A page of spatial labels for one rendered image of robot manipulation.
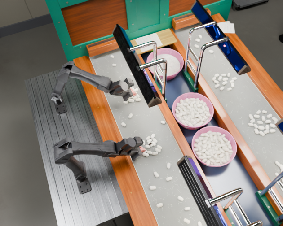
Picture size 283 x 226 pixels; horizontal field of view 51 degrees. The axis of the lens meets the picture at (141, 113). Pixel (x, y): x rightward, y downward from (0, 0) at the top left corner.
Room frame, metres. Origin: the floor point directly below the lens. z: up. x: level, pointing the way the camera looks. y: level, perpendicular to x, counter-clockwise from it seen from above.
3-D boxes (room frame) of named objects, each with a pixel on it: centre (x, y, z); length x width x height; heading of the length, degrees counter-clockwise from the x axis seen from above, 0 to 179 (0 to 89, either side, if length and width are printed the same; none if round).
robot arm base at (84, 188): (0.64, 0.39, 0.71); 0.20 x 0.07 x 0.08; 18
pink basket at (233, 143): (0.74, -0.42, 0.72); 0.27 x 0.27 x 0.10
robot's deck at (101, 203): (1.00, 0.25, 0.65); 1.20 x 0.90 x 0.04; 18
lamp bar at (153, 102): (1.18, 0.02, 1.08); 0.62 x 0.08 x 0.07; 18
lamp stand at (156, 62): (1.20, -0.06, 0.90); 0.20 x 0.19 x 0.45; 18
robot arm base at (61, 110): (1.21, 0.58, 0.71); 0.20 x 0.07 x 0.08; 18
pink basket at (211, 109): (1.01, -0.33, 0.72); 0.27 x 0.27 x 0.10
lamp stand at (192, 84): (1.32, -0.44, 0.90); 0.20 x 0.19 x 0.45; 18
